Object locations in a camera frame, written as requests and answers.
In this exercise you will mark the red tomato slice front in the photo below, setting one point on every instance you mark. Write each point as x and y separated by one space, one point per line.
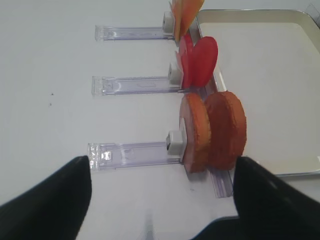
204 60

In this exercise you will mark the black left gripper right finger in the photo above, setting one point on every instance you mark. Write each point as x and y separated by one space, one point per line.
267 209

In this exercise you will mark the white metal tray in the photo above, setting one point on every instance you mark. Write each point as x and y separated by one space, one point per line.
270 59

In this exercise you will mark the red tomato slice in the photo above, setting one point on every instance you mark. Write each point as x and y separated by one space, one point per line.
204 60
186 57

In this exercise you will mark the bread slice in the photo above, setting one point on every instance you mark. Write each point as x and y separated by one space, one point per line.
198 131
228 124

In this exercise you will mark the orange cheese slice back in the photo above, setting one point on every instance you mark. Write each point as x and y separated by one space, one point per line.
176 7

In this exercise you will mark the red tomato slice back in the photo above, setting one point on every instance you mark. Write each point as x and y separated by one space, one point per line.
186 57

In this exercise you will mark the orange cheese slice front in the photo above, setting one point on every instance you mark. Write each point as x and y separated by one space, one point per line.
190 9

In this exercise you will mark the clear bread pusher track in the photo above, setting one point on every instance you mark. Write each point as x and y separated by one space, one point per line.
103 156

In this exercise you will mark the orange cheese slice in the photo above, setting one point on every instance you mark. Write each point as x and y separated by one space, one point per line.
190 9
176 7

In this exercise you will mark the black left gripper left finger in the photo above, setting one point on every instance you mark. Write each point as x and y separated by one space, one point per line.
54 209

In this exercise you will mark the clear cheese pusher track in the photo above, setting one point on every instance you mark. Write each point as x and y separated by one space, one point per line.
166 32

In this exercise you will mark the clear tomato pusher track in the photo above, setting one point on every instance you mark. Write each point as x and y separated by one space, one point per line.
110 86

